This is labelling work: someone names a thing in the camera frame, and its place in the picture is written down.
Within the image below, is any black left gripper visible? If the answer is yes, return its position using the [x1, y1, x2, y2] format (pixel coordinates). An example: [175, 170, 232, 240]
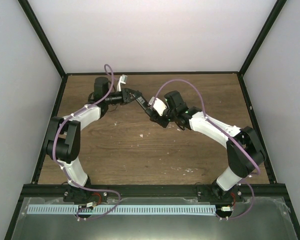
[104, 88, 141, 105]

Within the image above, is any black remote control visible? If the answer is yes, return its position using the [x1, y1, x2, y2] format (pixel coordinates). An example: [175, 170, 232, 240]
[135, 95, 154, 118]

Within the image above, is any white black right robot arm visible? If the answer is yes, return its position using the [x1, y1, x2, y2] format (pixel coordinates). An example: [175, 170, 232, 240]
[149, 90, 266, 202]

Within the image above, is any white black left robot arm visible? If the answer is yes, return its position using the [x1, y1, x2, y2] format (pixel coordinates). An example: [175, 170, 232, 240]
[43, 74, 135, 202]

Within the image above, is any clear plastic front sheet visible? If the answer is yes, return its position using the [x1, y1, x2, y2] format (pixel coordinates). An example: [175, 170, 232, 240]
[11, 197, 298, 240]

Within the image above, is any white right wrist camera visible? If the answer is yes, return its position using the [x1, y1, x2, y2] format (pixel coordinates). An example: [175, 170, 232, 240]
[149, 96, 168, 117]

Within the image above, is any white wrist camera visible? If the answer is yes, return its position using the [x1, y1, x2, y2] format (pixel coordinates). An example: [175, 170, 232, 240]
[116, 74, 128, 92]
[149, 96, 168, 117]

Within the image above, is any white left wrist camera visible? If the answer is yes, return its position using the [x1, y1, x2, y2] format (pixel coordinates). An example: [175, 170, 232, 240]
[116, 74, 128, 92]

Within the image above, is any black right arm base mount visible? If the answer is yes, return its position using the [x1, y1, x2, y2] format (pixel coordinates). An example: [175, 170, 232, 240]
[195, 184, 243, 203]

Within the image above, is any light blue slotted cable duct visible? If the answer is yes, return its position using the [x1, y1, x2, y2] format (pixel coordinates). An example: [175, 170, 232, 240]
[26, 204, 216, 216]

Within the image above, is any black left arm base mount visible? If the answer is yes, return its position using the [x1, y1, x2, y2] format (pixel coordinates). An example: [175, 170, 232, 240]
[63, 185, 108, 204]

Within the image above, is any black aluminium front rail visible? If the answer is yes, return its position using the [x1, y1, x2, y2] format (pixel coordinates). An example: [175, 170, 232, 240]
[19, 183, 289, 199]

